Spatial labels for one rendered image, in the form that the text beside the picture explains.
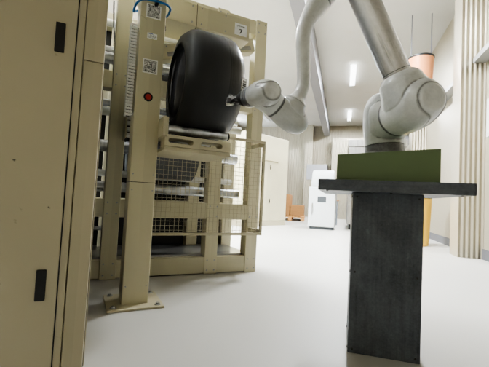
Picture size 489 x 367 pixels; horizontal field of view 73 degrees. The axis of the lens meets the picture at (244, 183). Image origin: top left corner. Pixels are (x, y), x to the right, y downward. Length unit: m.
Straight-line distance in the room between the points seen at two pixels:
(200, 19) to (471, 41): 3.68
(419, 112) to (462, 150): 3.56
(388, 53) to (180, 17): 1.39
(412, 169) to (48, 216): 1.14
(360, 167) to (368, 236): 0.27
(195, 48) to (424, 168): 1.17
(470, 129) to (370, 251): 3.65
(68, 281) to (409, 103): 1.15
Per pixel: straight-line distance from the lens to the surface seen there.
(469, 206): 4.77
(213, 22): 2.39
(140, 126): 1.78
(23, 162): 0.95
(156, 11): 2.00
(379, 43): 1.36
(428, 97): 1.26
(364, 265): 1.37
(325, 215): 7.21
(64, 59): 0.99
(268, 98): 1.27
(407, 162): 1.31
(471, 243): 4.80
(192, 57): 1.75
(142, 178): 1.75
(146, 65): 1.87
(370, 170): 1.29
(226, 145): 1.79
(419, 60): 6.06
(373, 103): 1.48
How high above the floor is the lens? 0.56
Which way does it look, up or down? 3 degrees up
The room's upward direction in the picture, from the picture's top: 3 degrees clockwise
